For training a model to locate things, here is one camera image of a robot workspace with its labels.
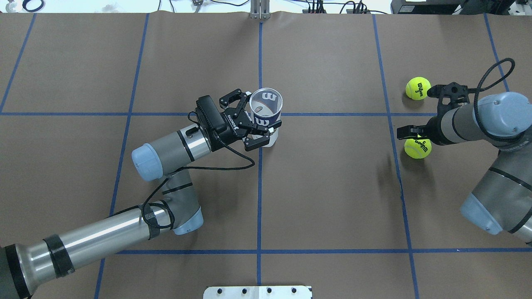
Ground yellow tennis ball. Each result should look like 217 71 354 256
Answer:
405 76 432 100
404 139 433 159

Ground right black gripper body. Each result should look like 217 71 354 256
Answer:
424 100 447 144

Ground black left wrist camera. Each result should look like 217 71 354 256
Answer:
195 95 227 134

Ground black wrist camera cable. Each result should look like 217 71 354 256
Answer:
110 110 256 230

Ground clear tennis ball can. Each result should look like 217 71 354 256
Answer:
249 88 283 126

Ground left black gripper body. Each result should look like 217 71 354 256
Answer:
210 108 253 151

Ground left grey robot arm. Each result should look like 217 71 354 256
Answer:
1 88 283 299

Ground background cables on desk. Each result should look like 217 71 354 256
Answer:
301 0 391 15

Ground white metal base plate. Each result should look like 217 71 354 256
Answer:
203 285 313 299

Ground black right camera cable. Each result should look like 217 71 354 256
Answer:
473 58 516 142

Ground black box on desk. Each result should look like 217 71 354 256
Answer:
391 0 461 15

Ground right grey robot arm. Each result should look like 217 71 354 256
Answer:
397 83 532 246

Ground silver camera post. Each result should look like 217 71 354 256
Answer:
249 0 271 20

